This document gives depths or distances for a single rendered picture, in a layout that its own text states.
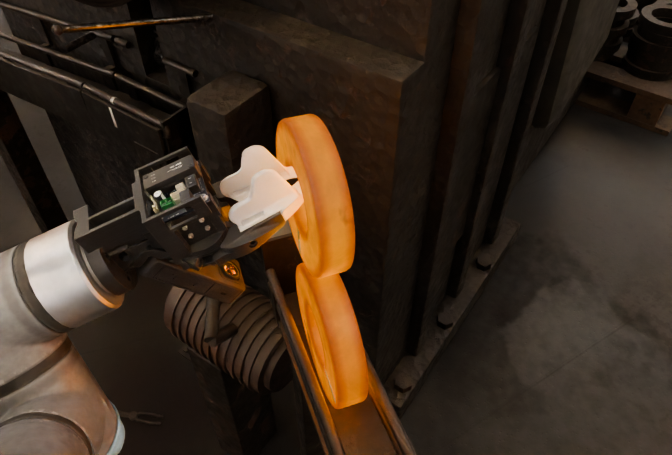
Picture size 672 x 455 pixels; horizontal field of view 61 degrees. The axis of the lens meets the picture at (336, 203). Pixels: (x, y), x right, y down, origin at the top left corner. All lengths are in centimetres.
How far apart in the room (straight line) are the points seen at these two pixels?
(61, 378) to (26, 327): 6
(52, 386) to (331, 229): 28
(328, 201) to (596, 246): 141
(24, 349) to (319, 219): 28
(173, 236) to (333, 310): 17
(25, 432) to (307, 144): 32
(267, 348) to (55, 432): 38
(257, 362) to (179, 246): 37
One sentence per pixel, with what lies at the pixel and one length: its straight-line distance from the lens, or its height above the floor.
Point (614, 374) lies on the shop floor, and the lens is 157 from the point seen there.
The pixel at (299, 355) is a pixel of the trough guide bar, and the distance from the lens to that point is 64.
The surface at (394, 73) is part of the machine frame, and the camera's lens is 71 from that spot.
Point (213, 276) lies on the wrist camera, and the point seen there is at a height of 80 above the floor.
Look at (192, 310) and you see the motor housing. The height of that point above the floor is 52.
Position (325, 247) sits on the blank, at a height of 87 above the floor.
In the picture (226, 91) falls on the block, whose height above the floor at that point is 80.
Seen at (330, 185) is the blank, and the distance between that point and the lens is 48.
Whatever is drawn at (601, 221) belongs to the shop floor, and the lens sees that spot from 190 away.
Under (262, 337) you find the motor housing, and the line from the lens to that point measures 85.
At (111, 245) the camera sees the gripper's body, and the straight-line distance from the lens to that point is 52.
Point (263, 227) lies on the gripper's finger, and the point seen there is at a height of 87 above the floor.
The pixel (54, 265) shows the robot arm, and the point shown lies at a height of 87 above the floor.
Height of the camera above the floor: 124
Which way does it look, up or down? 44 degrees down
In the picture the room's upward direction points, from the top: straight up
